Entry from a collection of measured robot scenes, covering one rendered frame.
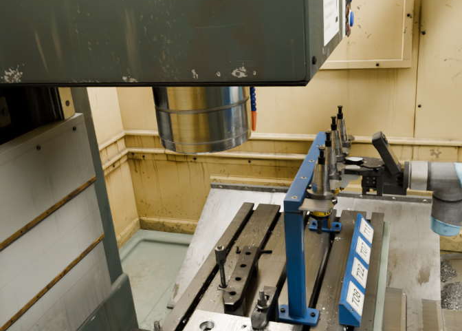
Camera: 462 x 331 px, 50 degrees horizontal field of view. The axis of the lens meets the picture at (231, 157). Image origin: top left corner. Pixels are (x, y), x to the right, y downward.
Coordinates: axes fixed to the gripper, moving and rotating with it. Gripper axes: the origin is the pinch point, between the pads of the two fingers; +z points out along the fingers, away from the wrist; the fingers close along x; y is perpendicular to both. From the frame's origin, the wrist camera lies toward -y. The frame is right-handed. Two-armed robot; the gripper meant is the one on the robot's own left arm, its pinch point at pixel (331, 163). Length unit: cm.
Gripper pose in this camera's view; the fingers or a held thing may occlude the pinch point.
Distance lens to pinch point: 135.8
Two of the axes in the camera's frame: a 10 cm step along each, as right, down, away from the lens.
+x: 3.3, -3.5, 8.8
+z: -9.4, -0.5, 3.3
